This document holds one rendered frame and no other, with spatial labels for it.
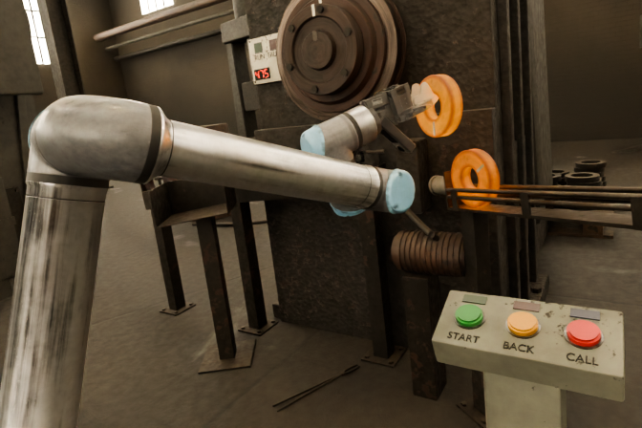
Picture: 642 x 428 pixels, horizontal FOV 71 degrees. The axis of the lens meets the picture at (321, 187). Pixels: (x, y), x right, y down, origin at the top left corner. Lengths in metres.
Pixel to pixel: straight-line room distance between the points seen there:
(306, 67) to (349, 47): 0.18
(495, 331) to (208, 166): 0.48
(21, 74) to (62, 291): 3.09
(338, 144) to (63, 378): 0.65
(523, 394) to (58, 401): 0.68
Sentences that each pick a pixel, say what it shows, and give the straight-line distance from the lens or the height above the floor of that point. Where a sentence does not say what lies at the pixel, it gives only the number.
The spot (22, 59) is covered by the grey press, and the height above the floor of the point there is 1.49.
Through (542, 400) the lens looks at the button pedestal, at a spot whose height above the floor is 0.51.
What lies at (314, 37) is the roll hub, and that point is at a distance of 1.49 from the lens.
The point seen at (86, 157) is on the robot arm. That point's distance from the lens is 0.66.
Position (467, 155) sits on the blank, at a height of 0.77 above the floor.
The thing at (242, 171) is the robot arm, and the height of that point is 0.86.
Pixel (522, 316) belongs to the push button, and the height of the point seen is 0.61.
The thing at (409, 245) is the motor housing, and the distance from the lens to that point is 1.36.
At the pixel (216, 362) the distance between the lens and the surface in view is 1.92.
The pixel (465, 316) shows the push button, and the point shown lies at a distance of 0.73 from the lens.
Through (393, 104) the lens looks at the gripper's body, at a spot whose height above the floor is 0.92.
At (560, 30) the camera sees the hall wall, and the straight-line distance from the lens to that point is 7.49.
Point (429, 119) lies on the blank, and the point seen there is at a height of 0.87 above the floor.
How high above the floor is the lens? 0.94
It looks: 10 degrees down
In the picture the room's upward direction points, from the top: 7 degrees counter-clockwise
